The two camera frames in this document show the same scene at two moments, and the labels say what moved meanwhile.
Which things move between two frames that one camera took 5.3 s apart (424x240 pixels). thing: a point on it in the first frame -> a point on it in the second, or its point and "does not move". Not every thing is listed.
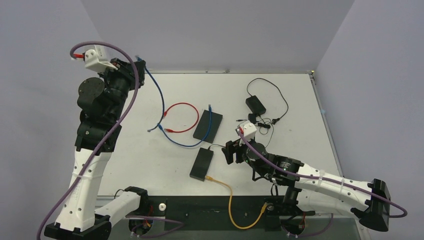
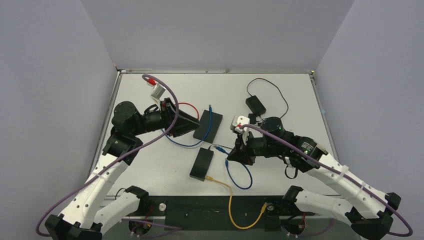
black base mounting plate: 212,213 does not move
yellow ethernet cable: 211,179 does not move
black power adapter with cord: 255,105 does not move
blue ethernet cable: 139,59 -> 223,150
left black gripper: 125,70 -> 183,123
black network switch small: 202,163 does not move
